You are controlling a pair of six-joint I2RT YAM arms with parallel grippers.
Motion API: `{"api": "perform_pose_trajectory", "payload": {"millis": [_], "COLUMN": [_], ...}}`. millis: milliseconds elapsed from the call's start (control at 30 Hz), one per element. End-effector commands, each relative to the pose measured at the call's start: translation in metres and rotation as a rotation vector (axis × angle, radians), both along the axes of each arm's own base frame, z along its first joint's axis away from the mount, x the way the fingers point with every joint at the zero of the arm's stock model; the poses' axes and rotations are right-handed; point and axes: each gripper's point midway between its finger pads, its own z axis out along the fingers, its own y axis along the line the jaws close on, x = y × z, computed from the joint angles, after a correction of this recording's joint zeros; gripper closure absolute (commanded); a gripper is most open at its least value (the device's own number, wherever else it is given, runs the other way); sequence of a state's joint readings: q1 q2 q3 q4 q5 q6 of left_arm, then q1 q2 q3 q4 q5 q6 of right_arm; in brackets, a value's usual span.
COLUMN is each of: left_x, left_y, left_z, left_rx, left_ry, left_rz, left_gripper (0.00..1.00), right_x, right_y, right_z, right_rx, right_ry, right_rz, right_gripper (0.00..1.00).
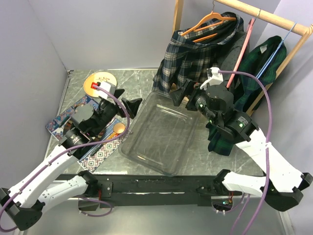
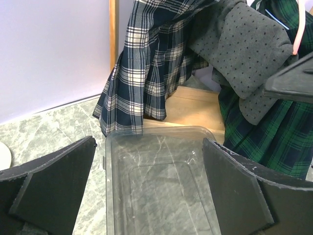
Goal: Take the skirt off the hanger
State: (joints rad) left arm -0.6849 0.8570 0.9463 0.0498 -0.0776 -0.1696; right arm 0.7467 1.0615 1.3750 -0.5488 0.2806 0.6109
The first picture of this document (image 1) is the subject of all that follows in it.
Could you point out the pink plastic hanger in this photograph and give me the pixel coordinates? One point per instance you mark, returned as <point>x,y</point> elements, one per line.
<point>248,35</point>

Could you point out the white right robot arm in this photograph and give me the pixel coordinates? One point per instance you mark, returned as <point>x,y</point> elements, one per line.
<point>282,184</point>

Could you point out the green plaid skirt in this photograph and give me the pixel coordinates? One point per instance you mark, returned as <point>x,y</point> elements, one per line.
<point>248,89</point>

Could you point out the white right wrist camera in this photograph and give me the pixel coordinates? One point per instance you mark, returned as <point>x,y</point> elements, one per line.
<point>213,78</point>

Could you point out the wooden clothes rack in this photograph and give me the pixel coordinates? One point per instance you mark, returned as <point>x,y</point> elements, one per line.
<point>303,31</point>

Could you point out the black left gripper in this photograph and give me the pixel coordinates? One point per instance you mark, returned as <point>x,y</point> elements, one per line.
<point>131,105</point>

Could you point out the clear plastic bin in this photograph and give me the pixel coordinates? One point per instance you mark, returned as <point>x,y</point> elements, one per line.
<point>160,134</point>

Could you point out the copper measuring cup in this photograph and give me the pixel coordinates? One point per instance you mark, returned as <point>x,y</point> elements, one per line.
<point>117,129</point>

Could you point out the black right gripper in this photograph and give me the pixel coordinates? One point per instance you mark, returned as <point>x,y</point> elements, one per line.
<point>191,88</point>

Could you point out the blue wire hanger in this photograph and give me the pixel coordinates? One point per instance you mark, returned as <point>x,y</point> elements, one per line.
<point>267,63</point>

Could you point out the patterned placemat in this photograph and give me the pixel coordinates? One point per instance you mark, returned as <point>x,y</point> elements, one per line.
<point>98,153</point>

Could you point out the navy white plaid skirt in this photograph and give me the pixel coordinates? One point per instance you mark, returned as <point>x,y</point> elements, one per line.
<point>190,54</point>

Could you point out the dark rimmed plate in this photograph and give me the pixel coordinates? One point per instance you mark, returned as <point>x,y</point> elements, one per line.
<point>71,128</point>

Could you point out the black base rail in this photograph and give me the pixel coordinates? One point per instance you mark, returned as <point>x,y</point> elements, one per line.
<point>156,190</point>

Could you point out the cream round plate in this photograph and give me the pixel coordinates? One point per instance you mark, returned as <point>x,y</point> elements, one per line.
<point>105,80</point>

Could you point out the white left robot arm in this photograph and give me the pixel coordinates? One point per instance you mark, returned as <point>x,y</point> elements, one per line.
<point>29,199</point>

